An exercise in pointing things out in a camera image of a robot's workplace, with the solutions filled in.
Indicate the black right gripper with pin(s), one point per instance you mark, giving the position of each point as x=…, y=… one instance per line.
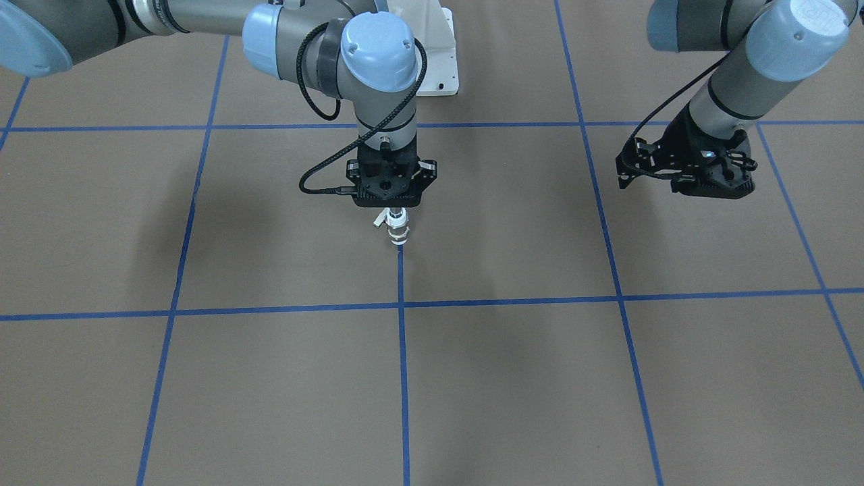
x=683, y=137

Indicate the white and chrome PPR valve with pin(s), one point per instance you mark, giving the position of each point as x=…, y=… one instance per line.
x=396, y=221

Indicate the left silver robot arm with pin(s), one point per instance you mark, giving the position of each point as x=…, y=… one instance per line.
x=770, y=46

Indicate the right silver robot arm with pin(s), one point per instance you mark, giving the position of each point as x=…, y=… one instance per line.
x=358, y=51

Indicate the brown paper table mat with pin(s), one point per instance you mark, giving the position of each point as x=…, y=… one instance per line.
x=176, y=312

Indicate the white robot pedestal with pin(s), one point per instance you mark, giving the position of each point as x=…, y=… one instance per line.
x=433, y=25

